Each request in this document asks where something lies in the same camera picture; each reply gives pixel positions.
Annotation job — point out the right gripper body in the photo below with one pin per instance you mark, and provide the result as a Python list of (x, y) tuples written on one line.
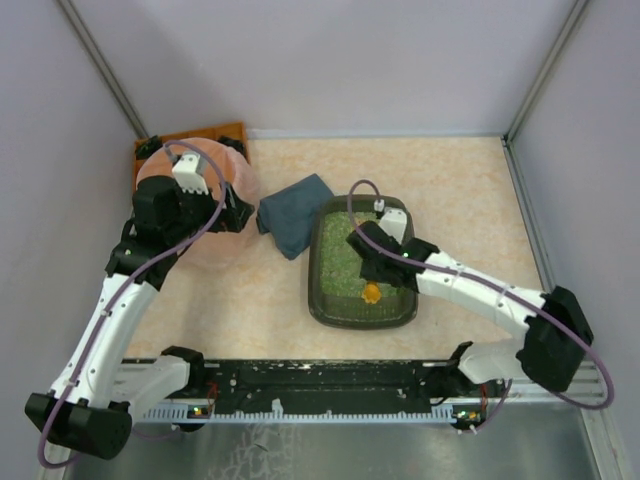
[(376, 270)]

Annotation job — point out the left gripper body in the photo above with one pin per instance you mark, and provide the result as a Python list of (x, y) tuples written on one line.
[(229, 208)]

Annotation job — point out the yellow litter scoop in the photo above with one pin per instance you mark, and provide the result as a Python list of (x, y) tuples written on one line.
[(371, 293)]

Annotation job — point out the dark green litter box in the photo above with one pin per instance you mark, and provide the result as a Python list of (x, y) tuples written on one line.
[(335, 286)]

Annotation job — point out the bin with pink bag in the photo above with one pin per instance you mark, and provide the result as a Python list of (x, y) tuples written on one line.
[(213, 251)]

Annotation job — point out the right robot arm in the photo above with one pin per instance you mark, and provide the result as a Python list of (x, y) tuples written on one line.
[(548, 331)]

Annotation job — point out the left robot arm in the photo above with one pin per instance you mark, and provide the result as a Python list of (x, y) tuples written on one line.
[(84, 409)]

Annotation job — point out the grey-blue cloth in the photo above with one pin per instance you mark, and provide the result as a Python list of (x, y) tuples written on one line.
[(289, 214)]

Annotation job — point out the black object in tray corner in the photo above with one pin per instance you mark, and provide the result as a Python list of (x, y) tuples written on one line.
[(147, 147)]

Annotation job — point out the orange wooden tray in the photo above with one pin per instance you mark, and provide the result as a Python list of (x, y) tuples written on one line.
[(235, 130)]

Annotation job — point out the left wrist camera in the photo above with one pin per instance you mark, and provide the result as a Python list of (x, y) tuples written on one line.
[(188, 171)]

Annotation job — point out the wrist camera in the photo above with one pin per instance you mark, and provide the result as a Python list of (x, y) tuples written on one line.
[(188, 171), (393, 221)]

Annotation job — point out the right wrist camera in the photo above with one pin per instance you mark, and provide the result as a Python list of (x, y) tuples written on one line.
[(393, 221)]

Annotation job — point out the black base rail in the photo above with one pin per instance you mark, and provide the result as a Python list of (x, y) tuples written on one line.
[(339, 392)]

